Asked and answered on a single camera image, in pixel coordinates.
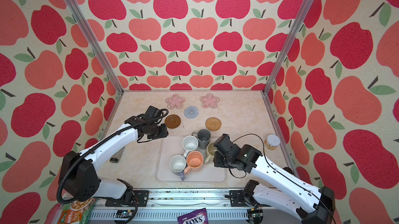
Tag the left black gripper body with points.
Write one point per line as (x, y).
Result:
(158, 131)

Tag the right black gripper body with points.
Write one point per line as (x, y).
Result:
(218, 162)

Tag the brown round wooden coaster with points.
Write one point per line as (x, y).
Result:
(173, 121)

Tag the beige mug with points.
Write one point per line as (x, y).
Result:
(210, 153)

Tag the pink flower coaster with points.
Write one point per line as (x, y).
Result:
(209, 101)
(175, 102)

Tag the white mug purple handle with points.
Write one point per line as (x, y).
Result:
(177, 165)

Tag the grey round woven coaster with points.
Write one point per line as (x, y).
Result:
(191, 112)

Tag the tan round rattan coaster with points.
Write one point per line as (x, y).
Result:
(213, 124)

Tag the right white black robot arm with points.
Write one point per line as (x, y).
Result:
(308, 203)

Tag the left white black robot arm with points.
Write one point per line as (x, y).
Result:
(78, 180)

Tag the white plastic tray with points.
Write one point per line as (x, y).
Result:
(172, 146)

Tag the white lid glass jar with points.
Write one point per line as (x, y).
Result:
(272, 142)

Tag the white mug upper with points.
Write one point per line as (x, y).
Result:
(189, 143)

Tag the grey spice bottle lying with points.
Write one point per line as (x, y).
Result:
(117, 156)

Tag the dark grey mug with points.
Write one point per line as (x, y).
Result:
(203, 137)

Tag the orange mug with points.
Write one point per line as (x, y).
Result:
(194, 161)

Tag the purple Fox's candy bag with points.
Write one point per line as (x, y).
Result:
(198, 216)

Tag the green snack bag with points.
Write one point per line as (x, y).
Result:
(77, 212)

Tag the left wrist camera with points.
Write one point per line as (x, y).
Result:
(153, 112)

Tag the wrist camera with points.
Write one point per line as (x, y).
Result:
(226, 147)
(153, 112)

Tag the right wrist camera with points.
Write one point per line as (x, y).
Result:
(226, 147)

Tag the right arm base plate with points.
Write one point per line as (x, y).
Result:
(240, 199)

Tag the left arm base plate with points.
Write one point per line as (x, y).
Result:
(140, 197)

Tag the aluminium front rail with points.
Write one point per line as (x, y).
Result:
(164, 206)

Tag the left aluminium frame post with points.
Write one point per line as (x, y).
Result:
(94, 44)

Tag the aluminium frame post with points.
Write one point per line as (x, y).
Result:
(295, 28)
(94, 44)

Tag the right aluminium frame post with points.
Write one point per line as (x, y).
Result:
(295, 28)

